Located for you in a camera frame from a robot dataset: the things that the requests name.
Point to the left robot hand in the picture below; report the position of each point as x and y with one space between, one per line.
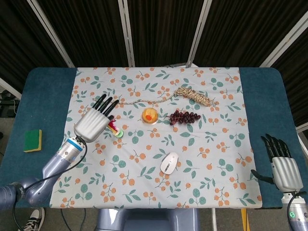
92 122

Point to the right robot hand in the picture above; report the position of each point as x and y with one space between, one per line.
286 173

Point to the colourful feather shuttlecock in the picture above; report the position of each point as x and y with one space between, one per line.
116 128

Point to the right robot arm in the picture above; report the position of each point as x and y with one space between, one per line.
297 211

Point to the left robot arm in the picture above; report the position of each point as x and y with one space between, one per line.
41 175

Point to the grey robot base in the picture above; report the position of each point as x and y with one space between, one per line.
146 220

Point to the orange jelly cup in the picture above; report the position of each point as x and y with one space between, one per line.
150 115

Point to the blue table mat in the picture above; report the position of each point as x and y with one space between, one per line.
36 108

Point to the green yellow sponge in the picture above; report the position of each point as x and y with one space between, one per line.
33 141

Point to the floral patterned tablecloth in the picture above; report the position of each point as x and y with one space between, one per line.
168 144

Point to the white computer mouse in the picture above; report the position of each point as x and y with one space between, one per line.
169 162

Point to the dark red grape bunch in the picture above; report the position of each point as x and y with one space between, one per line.
184 117

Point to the black folding screen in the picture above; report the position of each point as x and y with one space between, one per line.
154 31

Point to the black white sneaker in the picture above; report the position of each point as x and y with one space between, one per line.
32 220

